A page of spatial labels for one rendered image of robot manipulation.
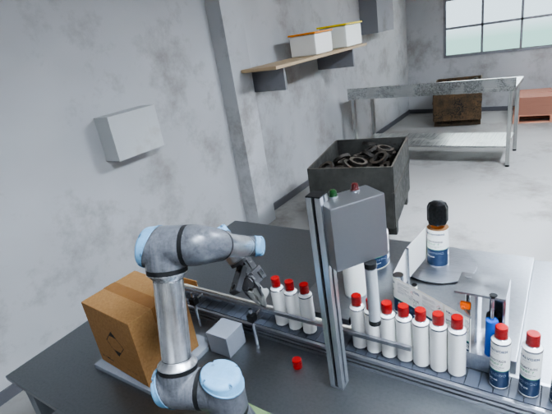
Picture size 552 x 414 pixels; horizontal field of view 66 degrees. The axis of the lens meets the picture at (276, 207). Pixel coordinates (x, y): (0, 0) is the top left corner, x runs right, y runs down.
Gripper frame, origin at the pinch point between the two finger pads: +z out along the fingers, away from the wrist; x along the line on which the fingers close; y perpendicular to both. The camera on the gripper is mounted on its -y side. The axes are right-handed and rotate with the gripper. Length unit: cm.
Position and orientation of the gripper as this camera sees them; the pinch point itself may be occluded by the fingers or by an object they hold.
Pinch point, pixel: (262, 305)
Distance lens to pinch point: 171.6
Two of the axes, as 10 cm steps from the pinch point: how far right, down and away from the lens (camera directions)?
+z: 5.5, 8.4, 0.4
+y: 5.4, -3.9, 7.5
